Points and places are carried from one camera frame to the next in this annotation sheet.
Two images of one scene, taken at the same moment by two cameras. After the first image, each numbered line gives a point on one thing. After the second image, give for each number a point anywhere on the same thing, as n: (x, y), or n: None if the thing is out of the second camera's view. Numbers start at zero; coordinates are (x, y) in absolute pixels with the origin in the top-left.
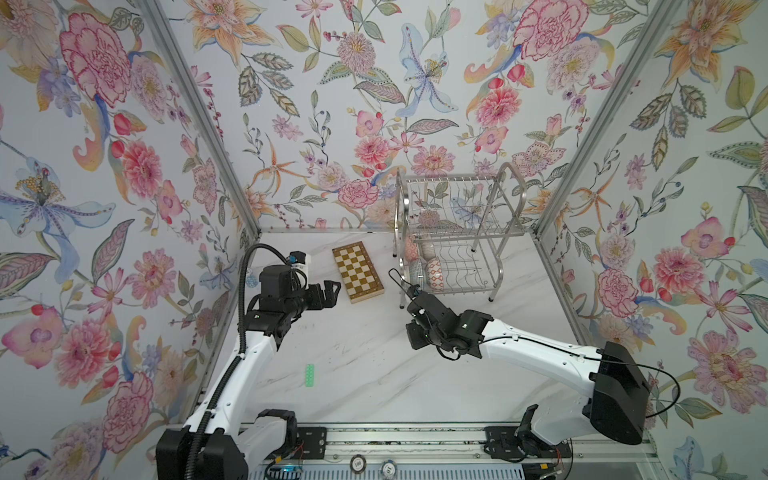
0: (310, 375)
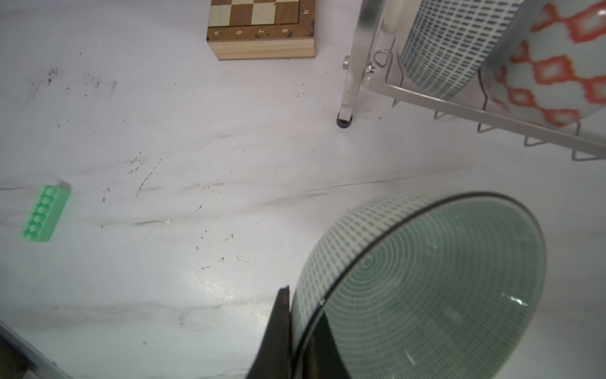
0: (45, 213)
